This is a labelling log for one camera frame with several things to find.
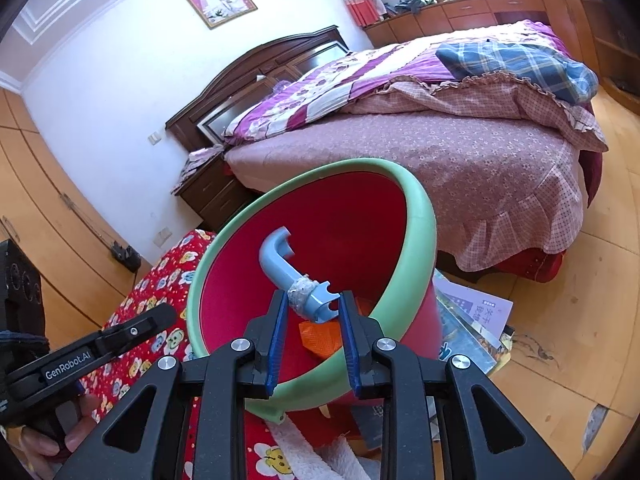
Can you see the dark wooden headboard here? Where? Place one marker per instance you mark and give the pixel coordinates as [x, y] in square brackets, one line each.
[249, 79]

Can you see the blue plastic hook pipe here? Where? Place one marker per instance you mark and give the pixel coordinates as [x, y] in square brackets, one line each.
[309, 298]

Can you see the dark wooden nightstand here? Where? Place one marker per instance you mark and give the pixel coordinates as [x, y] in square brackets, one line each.
[215, 194]

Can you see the blue plaid pillow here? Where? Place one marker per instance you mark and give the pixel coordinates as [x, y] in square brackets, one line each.
[569, 80]

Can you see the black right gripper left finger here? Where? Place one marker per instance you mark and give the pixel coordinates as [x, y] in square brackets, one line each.
[144, 435]

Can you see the black bag on wardrobe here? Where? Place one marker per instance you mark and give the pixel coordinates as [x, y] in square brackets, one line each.
[126, 256]

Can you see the green clothes on cabinet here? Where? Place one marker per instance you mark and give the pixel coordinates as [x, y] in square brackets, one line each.
[408, 6]

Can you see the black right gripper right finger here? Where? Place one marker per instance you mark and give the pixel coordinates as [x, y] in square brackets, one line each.
[447, 415]

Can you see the magazines on floor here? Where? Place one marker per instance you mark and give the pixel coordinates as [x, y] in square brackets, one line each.
[473, 324]

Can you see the clothes on nightstand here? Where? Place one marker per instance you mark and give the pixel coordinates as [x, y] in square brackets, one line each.
[196, 160]

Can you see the red bin with green rim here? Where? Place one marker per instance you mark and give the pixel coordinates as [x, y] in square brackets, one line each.
[362, 225]

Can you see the wooden wardrobe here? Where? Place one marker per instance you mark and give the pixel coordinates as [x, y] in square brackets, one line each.
[58, 230]

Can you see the purple white quilt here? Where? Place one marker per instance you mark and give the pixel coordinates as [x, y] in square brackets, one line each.
[326, 89]

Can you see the bed with pink sheet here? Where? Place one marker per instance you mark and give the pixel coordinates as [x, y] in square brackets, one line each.
[510, 168]

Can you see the long wooden window cabinet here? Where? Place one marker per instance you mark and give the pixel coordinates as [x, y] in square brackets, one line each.
[591, 33]

